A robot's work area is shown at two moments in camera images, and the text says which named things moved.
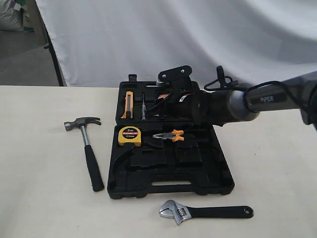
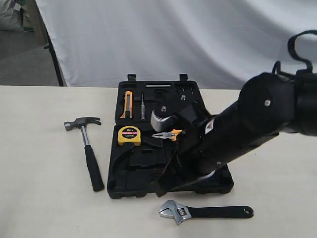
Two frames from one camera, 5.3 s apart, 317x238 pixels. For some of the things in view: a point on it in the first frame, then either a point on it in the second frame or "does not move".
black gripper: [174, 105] to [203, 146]
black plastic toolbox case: [173, 159] does not move
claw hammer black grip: [96, 181] does not move
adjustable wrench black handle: [182, 213] does not move
